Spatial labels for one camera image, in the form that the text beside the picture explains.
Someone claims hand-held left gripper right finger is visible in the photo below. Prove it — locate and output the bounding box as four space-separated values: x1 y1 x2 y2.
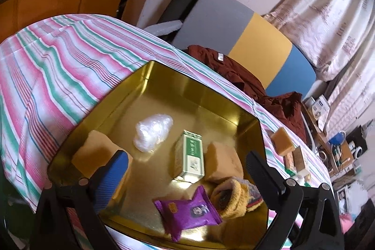
245 150 345 250

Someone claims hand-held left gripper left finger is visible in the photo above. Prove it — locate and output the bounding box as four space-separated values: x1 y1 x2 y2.
29 149 131 250

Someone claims striped bed sheet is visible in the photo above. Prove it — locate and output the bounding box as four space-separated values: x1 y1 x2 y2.
0 14 331 250

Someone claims grey yellow blue headboard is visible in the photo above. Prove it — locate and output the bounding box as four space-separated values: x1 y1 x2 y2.
171 0 317 98

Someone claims black device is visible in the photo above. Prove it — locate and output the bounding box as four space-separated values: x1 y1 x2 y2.
346 125 368 151

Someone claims white printed box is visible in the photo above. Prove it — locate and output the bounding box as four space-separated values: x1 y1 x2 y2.
311 95 330 119

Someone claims yellow knitted sock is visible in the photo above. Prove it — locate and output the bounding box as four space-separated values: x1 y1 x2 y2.
211 177 263 220

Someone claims gold metal tin box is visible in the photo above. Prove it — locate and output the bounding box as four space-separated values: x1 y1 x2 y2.
47 60 270 250

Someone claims yellow sponge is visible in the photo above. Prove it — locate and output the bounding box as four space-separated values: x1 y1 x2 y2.
205 142 244 184
72 130 134 199
270 127 296 156

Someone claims grey metal bed rail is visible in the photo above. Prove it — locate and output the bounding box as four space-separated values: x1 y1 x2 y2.
302 114 320 151

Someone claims wooden side desk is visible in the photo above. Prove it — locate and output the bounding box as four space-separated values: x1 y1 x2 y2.
303 98 361 174

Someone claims maroon garment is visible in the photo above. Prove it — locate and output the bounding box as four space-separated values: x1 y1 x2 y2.
187 45 308 145

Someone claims green white small box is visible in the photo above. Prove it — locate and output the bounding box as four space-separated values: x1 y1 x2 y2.
171 130 205 182

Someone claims blue object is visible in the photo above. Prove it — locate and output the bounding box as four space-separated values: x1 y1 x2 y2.
328 131 348 148

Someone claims patterned beige curtain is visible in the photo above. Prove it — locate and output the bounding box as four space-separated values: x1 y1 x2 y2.
262 0 375 136

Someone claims white foam wrap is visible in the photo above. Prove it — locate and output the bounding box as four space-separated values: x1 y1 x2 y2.
145 20 184 37

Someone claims cream carton box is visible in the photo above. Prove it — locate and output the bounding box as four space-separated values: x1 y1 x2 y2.
292 146 309 176

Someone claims purple snack packet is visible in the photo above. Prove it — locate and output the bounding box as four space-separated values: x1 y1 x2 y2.
154 186 222 242

